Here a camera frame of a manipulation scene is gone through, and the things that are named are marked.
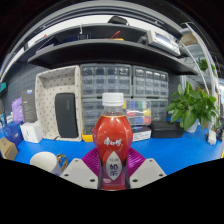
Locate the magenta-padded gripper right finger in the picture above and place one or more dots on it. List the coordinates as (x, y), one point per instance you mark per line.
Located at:
(148, 171)

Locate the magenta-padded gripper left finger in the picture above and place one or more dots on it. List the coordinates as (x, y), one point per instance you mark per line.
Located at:
(78, 171)

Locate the red drink bottle white cap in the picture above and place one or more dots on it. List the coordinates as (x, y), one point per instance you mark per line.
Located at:
(112, 133)

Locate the white ceramic cup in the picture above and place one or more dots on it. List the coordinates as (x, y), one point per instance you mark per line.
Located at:
(45, 161)

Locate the black box with white label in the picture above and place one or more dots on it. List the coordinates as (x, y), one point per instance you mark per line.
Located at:
(142, 134)

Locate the flat black case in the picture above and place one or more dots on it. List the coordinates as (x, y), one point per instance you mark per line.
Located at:
(166, 130)

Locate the black zip case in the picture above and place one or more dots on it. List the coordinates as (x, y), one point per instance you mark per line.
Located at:
(66, 115)

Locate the clear organizer with coloured parts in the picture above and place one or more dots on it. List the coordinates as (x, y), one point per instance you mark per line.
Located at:
(140, 111)

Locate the small white box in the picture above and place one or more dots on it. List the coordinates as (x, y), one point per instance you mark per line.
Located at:
(31, 132)

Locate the brown cardboard box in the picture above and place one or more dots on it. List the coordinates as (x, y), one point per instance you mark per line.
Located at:
(8, 149)

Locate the blue printed carton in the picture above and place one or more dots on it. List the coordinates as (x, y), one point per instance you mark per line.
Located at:
(12, 132)

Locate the green potted plant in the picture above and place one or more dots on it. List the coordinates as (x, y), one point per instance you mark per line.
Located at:
(191, 106)

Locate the beige perforated open box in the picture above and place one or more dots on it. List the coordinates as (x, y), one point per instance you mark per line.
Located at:
(45, 100)

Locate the dark grey upright carton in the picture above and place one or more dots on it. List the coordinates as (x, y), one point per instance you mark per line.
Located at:
(29, 106)

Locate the purple plastic bag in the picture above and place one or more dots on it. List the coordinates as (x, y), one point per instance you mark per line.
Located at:
(17, 109)

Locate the grey parts drawer cabinet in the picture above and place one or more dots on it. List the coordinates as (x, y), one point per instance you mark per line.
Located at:
(150, 81)
(105, 80)

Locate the dark grey overhead shelf unit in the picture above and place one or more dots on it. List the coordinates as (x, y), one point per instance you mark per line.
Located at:
(106, 53)

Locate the white metal rack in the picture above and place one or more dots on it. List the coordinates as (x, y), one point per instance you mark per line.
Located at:
(206, 63)

